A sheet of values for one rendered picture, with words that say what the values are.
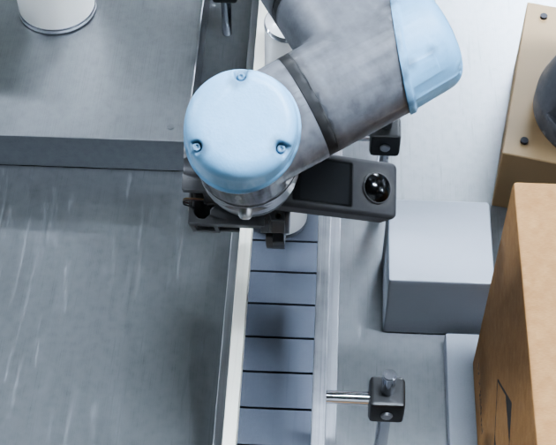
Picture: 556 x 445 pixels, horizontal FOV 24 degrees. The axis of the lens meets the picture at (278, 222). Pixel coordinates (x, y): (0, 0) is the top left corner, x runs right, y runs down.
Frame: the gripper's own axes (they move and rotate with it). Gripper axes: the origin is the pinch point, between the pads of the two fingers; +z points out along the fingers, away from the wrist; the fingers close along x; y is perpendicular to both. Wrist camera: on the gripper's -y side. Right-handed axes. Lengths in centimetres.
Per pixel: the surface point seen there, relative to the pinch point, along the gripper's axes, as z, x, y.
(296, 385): 4.3, 15.6, -1.8
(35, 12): 24.4, -25.1, 29.4
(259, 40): 22.1, -22.2, 3.9
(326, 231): 3.0, 1.4, -4.1
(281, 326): 7.6, 10.0, -0.1
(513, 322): -15.0, 10.4, -18.6
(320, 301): -0.9, 8.2, -3.8
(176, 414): 8.3, 18.8, 9.4
